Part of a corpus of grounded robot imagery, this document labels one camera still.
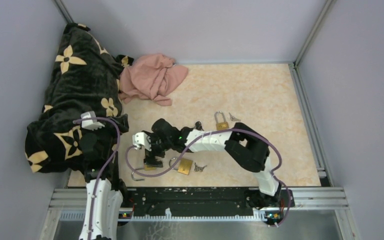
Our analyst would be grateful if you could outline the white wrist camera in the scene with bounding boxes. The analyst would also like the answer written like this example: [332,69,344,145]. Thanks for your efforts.
[132,131,152,151]
[80,111,105,131]

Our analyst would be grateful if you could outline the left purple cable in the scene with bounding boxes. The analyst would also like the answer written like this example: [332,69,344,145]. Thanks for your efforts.
[72,116,122,240]

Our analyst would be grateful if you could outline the black floral plush blanket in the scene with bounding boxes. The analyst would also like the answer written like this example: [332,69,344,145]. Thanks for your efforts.
[24,23,133,173]

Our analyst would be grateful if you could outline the long-shackle brass padlock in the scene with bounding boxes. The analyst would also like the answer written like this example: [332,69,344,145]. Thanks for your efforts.
[214,111,230,131]

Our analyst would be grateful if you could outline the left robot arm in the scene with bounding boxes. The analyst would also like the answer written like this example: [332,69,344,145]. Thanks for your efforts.
[74,111,130,240]

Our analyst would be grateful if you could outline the black-headed keys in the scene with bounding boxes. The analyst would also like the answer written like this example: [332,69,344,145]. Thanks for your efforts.
[193,121,203,131]

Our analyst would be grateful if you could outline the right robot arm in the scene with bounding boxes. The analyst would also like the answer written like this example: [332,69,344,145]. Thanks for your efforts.
[132,118,282,206]

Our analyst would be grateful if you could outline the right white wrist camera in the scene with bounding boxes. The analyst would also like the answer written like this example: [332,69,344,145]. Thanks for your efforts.
[132,131,152,151]

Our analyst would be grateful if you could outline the silver keys of brass padlock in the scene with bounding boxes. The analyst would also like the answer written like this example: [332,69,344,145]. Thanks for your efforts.
[228,112,241,122]

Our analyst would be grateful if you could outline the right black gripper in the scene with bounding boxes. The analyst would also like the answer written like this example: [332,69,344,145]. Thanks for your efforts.
[144,132,173,168]

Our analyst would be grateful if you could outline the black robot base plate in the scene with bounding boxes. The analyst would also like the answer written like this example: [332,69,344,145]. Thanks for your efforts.
[120,187,295,217]

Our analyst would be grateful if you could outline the aluminium frame rail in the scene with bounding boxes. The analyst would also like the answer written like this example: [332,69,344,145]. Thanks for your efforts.
[48,186,349,222]

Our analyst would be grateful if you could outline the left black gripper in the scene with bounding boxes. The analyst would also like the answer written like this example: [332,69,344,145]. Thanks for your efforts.
[88,113,129,159]

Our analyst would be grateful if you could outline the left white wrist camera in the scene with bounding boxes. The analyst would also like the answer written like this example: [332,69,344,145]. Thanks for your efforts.
[80,111,105,131]

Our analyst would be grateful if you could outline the pink crumpled cloth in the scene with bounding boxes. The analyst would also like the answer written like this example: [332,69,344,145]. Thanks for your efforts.
[118,53,189,107]

